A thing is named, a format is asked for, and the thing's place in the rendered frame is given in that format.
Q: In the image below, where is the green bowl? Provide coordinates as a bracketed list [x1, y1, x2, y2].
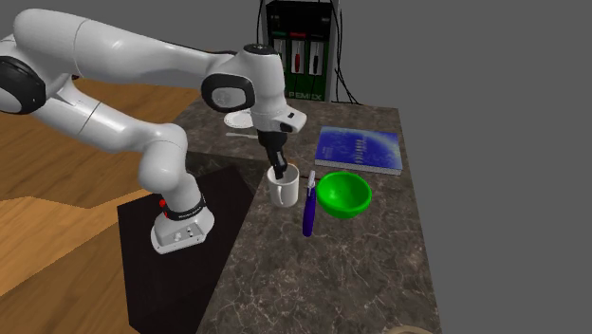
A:
[316, 171, 373, 220]

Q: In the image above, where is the white mug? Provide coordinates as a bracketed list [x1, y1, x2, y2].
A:
[267, 164, 301, 209]

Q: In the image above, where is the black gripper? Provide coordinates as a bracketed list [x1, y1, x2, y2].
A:
[256, 130, 288, 180]

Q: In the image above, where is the blue book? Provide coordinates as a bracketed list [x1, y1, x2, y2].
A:
[314, 125, 403, 176]

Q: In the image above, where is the black robot stand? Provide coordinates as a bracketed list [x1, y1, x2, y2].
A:
[116, 165, 255, 334]

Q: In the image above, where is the green fuel pump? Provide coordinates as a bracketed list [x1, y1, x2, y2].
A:
[256, 0, 361, 106]

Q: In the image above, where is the white plate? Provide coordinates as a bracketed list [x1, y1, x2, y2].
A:
[223, 111, 254, 129]

